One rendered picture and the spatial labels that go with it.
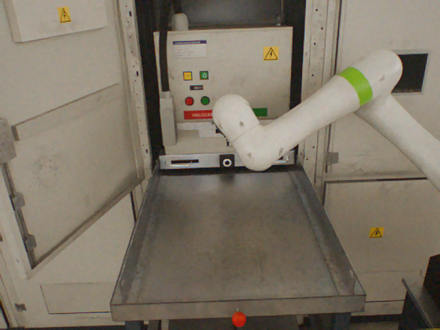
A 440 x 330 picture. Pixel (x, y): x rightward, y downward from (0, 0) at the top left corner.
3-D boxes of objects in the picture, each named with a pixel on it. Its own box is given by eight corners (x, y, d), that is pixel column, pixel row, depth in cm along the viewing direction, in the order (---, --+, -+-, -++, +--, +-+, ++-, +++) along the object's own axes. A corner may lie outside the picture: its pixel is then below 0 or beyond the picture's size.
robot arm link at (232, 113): (238, 81, 104) (203, 103, 104) (264, 119, 103) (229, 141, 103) (235, 95, 118) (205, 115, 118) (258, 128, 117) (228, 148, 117)
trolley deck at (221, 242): (363, 311, 95) (366, 293, 92) (113, 321, 95) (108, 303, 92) (304, 183, 156) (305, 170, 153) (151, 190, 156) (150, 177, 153)
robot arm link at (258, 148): (328, 81, 116) (340, 69, 105) (351, 113, 115) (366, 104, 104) (228, 147, 114) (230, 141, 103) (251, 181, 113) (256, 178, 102)
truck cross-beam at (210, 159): (293, 164, 156) (294, 150, 153) (160, 169, 156) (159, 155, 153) (291, 159, 161) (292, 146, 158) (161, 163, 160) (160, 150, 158)
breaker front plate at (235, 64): (287, 154, 154) (292, 29, 134) (166, 158, 154) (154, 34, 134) (287, 152, 155) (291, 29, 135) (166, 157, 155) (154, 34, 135)
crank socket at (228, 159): (234, 168, 153) (234, 156, 151) (219, 168, 153) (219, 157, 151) (234, 165, 156) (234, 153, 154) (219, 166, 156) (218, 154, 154)
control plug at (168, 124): (176, 146, 141) (172, 100, 134) (163, 146, 141) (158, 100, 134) (178, 138, 148) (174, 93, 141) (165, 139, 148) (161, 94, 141)
